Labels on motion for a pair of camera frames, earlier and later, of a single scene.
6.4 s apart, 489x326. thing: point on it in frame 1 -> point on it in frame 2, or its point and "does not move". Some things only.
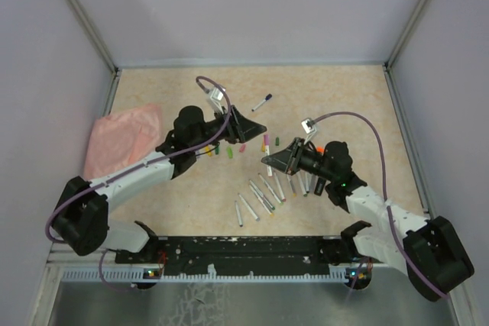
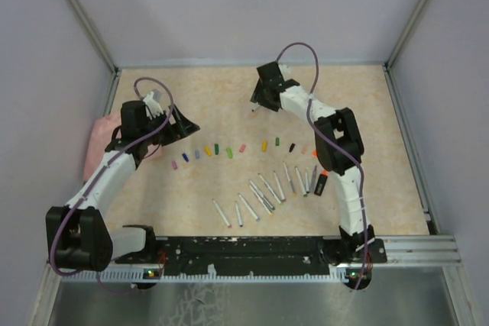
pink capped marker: x=279 y=188 does not move
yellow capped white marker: x=260 y=198 does not move
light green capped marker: x=270 y=190 does not move
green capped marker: x=261 y=195 does not move
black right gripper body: x=296 y=156 -> x=260 y=97
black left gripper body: x=231 y=133 -> x=169 y=132
